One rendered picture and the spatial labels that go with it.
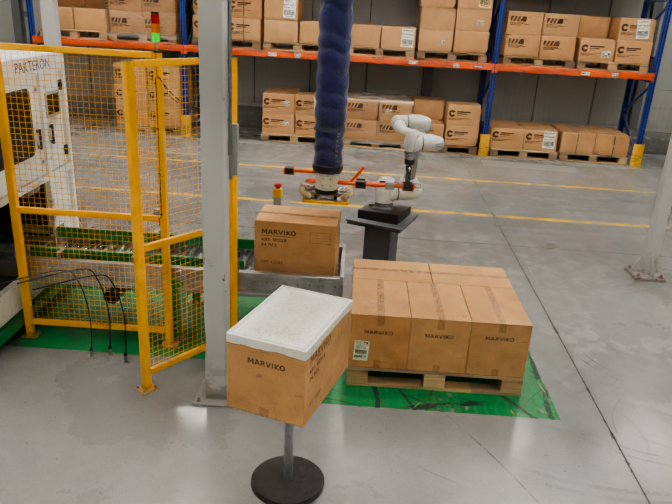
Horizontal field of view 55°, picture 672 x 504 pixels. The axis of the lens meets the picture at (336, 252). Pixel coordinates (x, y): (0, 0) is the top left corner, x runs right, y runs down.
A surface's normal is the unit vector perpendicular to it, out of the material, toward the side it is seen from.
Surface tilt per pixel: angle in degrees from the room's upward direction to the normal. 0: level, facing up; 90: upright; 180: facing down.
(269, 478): 0
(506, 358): 90
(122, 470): 0
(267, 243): 90
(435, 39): 90
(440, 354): 90
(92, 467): 0
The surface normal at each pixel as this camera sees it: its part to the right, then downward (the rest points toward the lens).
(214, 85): -0.04, 0.36
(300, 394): -0.36, 0.32
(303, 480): 0.05, -0.93
